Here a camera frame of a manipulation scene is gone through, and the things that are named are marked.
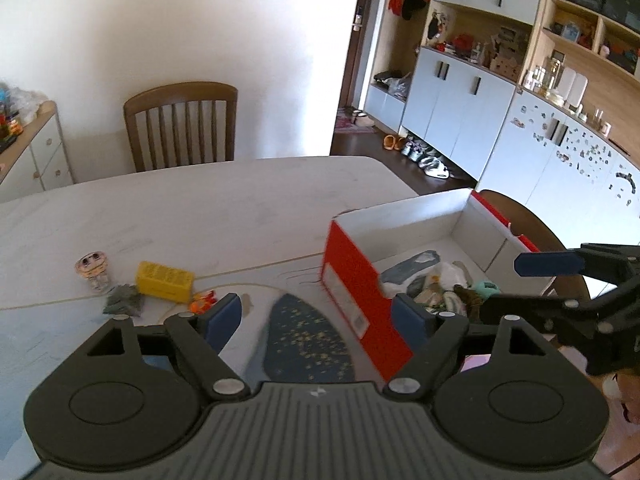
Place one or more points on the grey packet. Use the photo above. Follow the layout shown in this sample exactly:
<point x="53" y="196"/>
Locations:
<point x="124" y="301"/>

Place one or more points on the orange and white toy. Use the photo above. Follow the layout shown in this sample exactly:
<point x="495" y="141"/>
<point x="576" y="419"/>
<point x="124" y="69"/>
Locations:
<point x="202" y="302"/>

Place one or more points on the clear plastic bag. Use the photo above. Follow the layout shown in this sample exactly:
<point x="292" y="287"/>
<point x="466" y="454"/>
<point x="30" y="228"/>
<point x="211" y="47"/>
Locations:
<point x="27" y="102"/>

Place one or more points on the red hanging garment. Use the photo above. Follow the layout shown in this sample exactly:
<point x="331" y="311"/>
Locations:
<point x="395" y="0"/>

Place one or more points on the white wood-topped sideboard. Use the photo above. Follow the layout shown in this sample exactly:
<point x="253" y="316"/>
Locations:
<point x="45" y="150"/>

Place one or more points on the grey bag in cabinet niche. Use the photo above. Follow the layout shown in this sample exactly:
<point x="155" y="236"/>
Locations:
<point x="400" y="86"/>

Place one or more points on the doormat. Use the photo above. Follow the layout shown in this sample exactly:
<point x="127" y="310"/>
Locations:
<point x="350" y="125"/>

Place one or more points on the black hanging bag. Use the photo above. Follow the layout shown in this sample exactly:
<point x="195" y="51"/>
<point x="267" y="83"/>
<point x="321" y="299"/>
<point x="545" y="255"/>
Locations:
<point x="414" y="2"/>

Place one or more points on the red cardboard box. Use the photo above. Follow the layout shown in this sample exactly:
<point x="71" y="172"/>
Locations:
<point x="350" y="280"/>

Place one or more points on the grey-blue pouch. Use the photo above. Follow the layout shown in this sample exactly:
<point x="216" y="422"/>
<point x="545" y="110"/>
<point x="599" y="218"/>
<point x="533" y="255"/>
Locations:
<point x="405" y="270"/>

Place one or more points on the white plastic bag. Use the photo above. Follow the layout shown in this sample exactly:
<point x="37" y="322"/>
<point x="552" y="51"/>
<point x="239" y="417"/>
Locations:
<point x="445" y="275"/>

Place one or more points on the white and wood wall cabinet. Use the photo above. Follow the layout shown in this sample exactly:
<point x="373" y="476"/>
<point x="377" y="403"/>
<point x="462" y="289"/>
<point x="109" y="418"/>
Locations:
<point x="450" y="105"/>

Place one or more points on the mint green item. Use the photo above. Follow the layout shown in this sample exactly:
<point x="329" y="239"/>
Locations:
<point x="487" y="290"/>

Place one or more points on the brown slatted wooden chair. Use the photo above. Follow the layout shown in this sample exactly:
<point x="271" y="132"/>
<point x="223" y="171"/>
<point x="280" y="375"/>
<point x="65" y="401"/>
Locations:
<point x="180" y="92"/>

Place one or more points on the white canister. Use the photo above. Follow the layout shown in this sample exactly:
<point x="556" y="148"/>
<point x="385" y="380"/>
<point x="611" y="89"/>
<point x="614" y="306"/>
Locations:
<point x="574" y="86"/>

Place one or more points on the orange slippers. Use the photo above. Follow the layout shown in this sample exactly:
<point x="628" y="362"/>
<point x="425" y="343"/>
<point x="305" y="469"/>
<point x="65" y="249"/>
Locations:
<point x="392" y="141"/>

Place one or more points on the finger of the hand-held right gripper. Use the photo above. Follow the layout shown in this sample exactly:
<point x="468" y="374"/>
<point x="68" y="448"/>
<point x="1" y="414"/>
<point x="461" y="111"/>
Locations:
<point x="530" y="310"/>
<point x="545" y="264"/>

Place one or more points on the dark jars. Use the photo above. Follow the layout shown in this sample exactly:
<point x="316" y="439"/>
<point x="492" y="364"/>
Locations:
<point x="10" y="125"/>

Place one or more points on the light blue printed table mat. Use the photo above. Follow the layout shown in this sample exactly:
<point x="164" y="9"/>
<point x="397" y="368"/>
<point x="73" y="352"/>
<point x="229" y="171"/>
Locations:
<point x="300" y="340"/>

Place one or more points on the white shoes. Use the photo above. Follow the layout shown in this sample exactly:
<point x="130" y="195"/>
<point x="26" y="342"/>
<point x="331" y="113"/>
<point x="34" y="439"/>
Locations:
<point x="435" y="166"/>

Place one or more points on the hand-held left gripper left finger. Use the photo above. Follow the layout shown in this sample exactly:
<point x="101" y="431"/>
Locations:
<point x="222" y="320"/>

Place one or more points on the yellow box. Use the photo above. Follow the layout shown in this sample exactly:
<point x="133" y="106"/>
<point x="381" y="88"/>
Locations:
<point x="165" y="282"/>

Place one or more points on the pink cartoon toy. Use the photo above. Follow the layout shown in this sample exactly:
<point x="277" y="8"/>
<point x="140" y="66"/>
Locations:
<point x="92" y="267"/>

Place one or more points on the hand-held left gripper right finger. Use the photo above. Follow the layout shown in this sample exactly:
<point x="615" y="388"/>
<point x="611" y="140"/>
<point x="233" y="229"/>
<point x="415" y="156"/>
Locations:
<point x="410" y="317"/>

